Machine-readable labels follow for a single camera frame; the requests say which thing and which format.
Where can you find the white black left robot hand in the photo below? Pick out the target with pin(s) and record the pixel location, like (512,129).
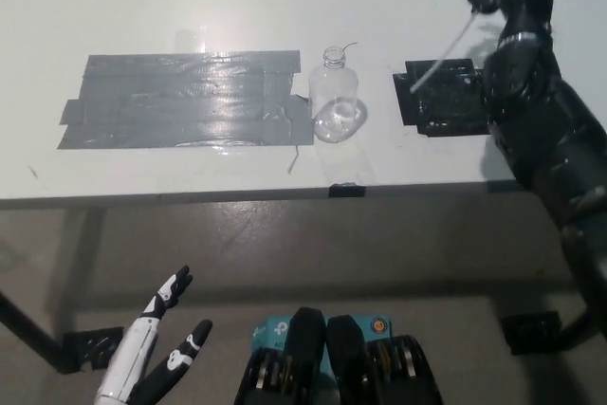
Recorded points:
(128,357)

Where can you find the black robot body block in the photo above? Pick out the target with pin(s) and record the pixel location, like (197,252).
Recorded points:
(308,338)
(348,353)

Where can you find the clear plastic bottle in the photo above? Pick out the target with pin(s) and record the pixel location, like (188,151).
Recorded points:
(334,106)

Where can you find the teal cardboard box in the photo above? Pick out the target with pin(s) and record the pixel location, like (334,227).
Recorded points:
(277,329)

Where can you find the thin dark strand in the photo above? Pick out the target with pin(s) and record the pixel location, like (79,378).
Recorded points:
(350,43)

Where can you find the small black tape strip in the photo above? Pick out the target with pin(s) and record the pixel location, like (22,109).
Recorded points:
(346,190)

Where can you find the grey duct tape patch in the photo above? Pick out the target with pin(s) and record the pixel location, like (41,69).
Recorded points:
(185,101)

